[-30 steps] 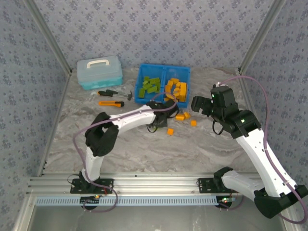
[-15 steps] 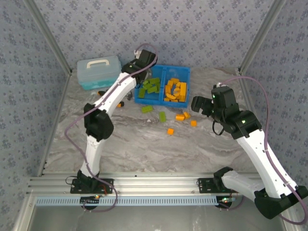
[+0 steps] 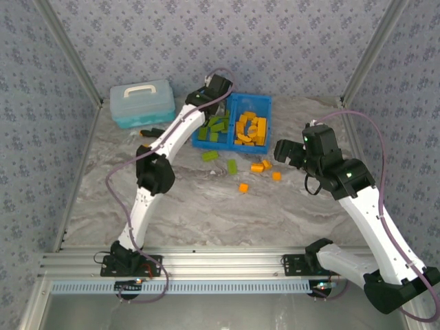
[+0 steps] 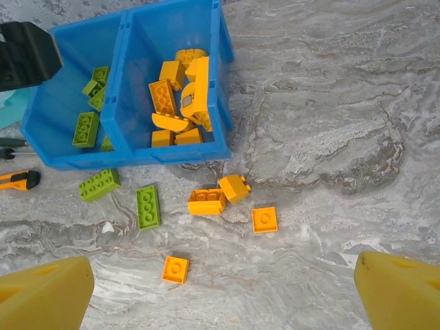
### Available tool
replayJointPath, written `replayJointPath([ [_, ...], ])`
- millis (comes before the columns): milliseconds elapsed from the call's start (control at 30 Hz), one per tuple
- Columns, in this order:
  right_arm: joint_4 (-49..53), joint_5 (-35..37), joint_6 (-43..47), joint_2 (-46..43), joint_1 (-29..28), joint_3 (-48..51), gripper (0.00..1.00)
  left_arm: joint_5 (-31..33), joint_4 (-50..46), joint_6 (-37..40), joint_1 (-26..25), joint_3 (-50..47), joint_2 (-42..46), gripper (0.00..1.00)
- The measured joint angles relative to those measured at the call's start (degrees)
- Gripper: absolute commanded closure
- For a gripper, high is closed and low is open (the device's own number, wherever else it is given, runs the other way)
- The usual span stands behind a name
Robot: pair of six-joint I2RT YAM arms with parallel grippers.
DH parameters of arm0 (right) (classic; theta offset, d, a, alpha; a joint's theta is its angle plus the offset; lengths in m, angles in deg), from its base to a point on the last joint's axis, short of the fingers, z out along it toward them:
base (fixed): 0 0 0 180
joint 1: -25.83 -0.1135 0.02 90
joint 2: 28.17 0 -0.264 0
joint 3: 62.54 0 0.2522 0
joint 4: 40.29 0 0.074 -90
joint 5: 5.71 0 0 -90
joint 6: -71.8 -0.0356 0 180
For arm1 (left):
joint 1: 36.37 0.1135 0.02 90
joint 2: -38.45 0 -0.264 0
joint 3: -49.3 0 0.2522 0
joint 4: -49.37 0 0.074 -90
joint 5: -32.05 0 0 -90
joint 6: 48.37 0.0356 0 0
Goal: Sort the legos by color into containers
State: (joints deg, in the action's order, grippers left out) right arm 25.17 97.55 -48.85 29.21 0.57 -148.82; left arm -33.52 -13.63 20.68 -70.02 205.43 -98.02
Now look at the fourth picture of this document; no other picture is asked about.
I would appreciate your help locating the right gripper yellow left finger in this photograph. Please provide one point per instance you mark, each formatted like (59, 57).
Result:
(41, 299)

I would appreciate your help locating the blue plastic bin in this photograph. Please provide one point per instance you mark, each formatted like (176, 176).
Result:
(144, 51)
(51, 103)

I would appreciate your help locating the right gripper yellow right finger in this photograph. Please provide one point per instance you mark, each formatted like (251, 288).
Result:
(402, 299)

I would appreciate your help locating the light blue storage box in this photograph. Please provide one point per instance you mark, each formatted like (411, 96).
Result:
(10, 113)

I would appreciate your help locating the orange utility knife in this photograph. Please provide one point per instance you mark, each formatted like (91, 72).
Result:
(17, 181)

